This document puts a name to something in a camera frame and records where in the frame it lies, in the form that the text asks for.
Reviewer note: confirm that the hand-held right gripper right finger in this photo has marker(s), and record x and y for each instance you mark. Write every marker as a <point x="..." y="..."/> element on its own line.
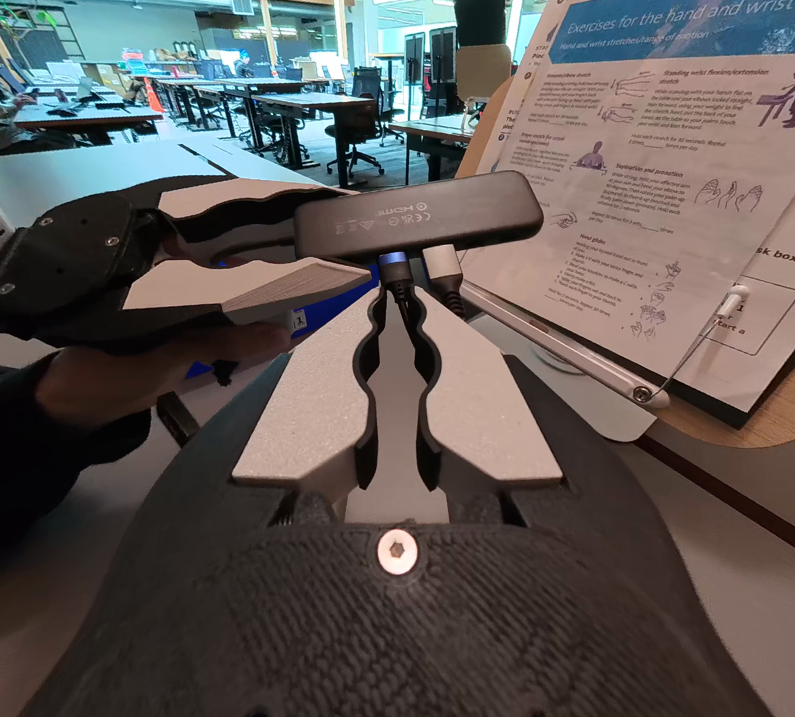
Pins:
<point x="490" y="419"/>

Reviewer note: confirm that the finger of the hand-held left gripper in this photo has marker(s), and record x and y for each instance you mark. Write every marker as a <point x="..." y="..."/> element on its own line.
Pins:
<point x="199" y="285"/>
<point x="211" y="201"/>

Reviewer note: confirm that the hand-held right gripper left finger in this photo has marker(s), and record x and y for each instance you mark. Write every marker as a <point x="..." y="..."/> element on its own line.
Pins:
<point x="304" y="419"/>

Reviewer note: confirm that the blue plastic bin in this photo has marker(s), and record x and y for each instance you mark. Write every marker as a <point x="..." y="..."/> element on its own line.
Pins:
<point x="335" y="304"/>

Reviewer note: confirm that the slim dark grey usb hub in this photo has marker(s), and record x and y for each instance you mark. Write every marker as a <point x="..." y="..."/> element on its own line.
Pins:
<point x="435" y="214"/>

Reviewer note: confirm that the orange traffic cone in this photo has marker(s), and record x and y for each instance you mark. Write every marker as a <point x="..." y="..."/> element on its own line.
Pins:
<point x="154" y="96"/>

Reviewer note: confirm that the long wooden office desk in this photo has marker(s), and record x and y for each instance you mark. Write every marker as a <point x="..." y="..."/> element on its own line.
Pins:
<point x="310" y="102"/>

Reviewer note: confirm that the black office chair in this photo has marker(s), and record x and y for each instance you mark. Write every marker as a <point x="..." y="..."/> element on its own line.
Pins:
<point x="354" y="139"/>

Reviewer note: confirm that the wooden document stand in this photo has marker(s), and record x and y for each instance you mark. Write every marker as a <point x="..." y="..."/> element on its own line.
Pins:
<point x="484" y="77"/>
<point x="702" y="428"/>

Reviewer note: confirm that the black framed display board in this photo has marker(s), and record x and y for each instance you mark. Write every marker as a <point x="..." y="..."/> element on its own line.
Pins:
<point x="415" y="56"/>
<point x="442" y="52"/>

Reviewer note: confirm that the printed instruction sheets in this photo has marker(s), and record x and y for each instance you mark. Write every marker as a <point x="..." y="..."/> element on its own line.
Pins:
<point x="652" y="170"/>

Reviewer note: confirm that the black standing screen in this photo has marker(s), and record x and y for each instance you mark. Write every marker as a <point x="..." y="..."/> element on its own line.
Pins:
<point x="478" y="9"/>

